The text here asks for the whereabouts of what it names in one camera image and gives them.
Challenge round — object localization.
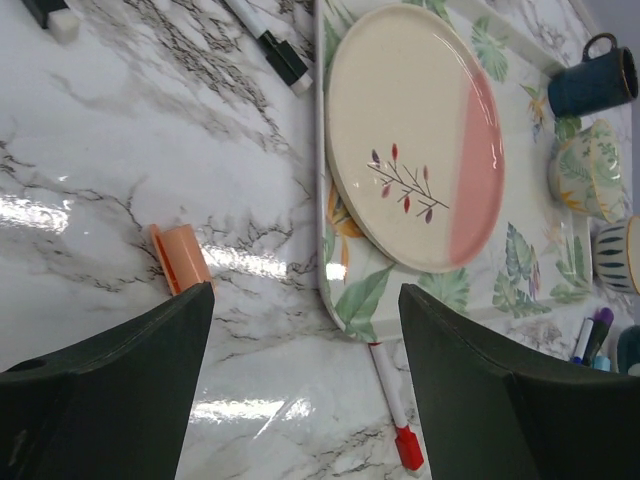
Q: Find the light blue highlighter pen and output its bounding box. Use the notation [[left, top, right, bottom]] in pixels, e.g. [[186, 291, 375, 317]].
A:
[[592, 355, 611, 372]]

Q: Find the white marker black eraser cap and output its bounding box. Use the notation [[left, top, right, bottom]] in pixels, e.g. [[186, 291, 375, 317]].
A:
[[22, 0, 80, 45]]

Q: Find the dark blue mug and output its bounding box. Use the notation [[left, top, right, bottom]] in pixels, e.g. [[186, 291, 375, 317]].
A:
[[547, 33, 639, 118]]

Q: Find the purple capped marker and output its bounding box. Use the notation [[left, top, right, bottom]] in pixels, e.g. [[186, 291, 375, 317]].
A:
[[582, 307, 615, 367]]

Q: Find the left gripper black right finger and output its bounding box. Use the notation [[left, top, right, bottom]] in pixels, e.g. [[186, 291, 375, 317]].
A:
[[398, 284, 639, 479]]

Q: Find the floral orange rimmed bowl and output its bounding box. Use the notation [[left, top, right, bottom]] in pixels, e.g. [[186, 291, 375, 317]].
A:
[[548, 119, 625, 224]]

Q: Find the white marker black tip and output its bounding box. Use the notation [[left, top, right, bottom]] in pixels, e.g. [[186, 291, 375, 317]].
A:
[[225, 0, 313, 96]]

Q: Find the white marker red cap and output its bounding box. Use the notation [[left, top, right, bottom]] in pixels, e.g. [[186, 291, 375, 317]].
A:
[[368, 342, 425, 478]]

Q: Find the floral serving tray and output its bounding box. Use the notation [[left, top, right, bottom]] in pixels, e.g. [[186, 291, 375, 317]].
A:
[[315, 1, 593, 343]]

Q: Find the cream and pink plate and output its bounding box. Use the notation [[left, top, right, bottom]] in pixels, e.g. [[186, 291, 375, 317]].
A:
[[325, 3, 505, 273]]

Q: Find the blue striped white bowl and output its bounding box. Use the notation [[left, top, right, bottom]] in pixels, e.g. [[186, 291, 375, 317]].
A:
[[592, 215, 639, 295]]

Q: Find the white marker blue cap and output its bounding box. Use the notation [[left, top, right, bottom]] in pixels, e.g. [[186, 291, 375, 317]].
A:
[[570, 317, 594, 364]]

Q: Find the orange highlighter cap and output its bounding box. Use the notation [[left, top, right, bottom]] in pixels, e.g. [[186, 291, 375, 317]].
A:
[[149, 224, 214, 296]]

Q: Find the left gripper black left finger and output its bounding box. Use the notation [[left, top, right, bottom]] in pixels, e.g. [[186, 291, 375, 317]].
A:
[[1, 282, 215, 479]]

